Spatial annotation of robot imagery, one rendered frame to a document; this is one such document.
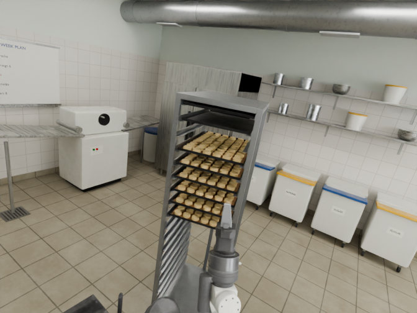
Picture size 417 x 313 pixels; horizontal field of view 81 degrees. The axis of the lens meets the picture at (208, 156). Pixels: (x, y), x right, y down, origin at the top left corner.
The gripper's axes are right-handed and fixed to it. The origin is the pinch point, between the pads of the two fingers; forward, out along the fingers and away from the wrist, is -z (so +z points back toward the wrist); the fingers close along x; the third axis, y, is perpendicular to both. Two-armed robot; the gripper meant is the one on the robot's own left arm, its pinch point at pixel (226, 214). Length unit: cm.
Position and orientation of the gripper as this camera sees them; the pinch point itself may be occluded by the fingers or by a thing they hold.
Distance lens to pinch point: 73.6
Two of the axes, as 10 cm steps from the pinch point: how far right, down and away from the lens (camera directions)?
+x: -0.9, -0.9, -9.9
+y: -9.9, -0.7, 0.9
